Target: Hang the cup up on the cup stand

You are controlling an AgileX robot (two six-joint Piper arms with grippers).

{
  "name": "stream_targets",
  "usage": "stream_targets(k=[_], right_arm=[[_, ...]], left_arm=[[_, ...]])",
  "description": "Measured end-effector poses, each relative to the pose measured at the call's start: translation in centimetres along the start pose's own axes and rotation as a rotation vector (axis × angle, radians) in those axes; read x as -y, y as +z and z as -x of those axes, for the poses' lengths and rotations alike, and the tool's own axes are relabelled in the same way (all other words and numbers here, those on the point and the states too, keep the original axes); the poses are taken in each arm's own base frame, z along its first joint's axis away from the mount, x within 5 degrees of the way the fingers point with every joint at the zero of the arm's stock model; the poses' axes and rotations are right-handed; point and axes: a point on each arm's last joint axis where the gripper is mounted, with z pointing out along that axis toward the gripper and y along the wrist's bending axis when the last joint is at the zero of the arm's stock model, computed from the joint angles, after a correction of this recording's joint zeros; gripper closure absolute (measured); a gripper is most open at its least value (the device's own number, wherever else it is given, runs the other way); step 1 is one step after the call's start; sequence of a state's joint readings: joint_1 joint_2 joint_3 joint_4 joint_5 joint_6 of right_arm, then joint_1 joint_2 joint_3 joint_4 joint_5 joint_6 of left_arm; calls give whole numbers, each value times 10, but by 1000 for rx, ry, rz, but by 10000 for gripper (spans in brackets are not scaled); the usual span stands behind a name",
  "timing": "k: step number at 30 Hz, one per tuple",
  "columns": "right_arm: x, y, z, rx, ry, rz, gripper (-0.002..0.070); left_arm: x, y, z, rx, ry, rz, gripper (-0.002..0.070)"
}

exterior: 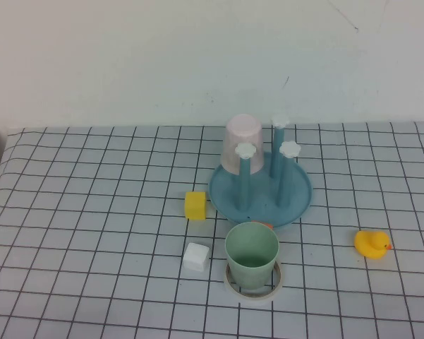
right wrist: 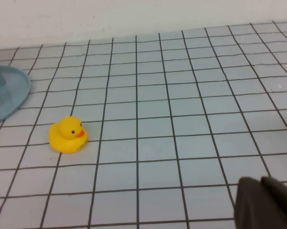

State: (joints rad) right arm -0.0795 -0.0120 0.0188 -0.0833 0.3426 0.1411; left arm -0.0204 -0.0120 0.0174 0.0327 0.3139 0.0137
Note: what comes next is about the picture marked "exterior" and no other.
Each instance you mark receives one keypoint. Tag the green plastic cup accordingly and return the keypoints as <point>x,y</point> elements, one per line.
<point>251,270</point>

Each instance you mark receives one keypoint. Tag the pink plastic cup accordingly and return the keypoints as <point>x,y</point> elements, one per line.
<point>241,139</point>

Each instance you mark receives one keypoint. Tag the blue cup stand with pegs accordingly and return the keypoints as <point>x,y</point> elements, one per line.
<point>261,197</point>

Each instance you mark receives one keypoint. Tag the yellow foam cube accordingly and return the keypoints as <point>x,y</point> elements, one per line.
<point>195,206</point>

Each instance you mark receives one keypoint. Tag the orange foam cube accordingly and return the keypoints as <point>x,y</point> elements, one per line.
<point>264,224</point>

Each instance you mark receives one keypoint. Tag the white foam cube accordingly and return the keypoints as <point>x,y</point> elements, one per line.
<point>195,257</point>

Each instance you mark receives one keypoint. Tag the white tape roll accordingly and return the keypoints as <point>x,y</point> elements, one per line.
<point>254,296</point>

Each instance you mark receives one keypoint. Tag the grey checkered tablecloth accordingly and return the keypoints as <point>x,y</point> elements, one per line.
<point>91,229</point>

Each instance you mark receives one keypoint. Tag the yellow rubber duck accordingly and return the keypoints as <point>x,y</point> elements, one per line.
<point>370,245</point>

